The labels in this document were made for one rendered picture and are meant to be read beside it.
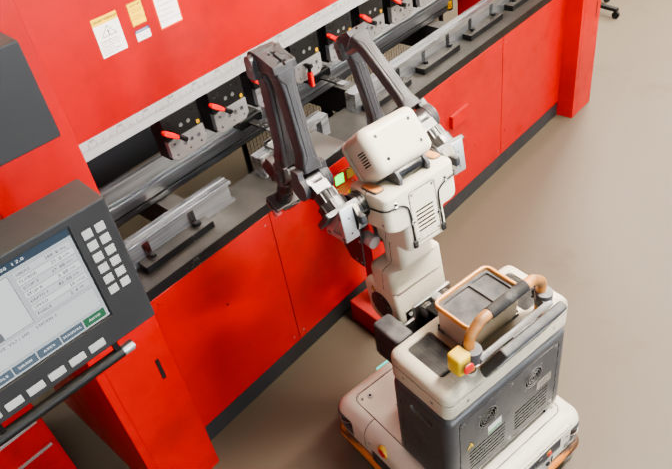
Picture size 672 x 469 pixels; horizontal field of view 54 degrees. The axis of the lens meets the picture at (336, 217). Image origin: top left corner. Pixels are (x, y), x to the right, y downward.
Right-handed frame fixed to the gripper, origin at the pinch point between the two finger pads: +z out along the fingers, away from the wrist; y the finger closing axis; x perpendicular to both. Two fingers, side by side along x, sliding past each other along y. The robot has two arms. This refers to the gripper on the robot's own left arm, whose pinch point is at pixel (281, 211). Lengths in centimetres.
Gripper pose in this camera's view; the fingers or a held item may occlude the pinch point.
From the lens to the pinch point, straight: 225.8
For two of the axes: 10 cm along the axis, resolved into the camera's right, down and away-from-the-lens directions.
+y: -7.8, 4.7, -4.2
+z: -1.6, 4.9, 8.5
